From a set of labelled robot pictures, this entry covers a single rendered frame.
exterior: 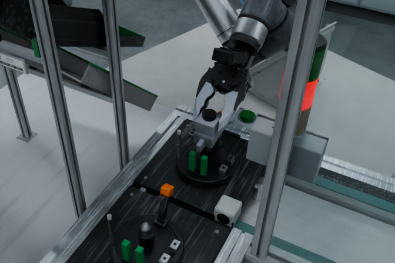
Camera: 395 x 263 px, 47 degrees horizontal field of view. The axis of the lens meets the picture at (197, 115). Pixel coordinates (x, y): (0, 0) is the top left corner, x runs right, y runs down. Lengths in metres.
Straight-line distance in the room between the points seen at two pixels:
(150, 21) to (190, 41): 1.98
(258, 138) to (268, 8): 0.38
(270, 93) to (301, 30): 0.83
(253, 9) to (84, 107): 0.63
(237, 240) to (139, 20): 2.90
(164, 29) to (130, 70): 2.02
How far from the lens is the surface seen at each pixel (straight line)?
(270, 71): 1.37
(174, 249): 0.87
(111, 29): 0.90
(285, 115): 0.67
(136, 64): 1.58
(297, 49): 0.60
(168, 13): 3.78
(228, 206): 0.95
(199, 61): 1.59
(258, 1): 1.03
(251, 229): 0.97
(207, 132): 0.95
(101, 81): 0.98
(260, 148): 0.76
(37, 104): 1.45
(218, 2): 1.15
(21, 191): 1.20
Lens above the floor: 1.72
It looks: 40 degrees down
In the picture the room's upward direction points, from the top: 3 degrees clockwise
